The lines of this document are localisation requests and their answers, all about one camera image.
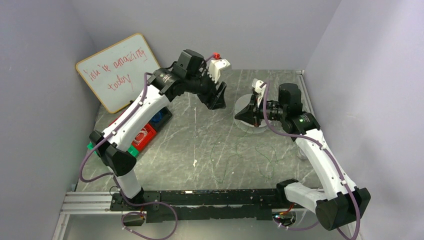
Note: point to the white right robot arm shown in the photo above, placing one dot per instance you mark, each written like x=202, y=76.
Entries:
x=342, y=202

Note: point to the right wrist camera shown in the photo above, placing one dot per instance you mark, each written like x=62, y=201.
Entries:
x=258, y=88

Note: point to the white perforated filament spool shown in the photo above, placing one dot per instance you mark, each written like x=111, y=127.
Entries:
x=240, y=104

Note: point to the black storage bin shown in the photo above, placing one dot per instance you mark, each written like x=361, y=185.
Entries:
x=160, y=119

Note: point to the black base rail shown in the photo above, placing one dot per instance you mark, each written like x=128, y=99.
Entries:
x=219, y=204

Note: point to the green storage bin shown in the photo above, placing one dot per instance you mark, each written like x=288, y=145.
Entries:
x=133, y=149

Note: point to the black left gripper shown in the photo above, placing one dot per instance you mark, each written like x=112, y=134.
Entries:
x=209, y=93

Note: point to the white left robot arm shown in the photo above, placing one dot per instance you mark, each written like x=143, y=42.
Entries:
x=191, y=73

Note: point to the red storage bin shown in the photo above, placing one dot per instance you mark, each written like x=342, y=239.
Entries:
x=144, y=136

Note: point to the whiteboard with red writing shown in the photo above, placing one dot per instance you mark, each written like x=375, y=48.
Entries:
x=116, y=74

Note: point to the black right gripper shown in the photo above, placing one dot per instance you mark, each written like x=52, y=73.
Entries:
x=256, y=112

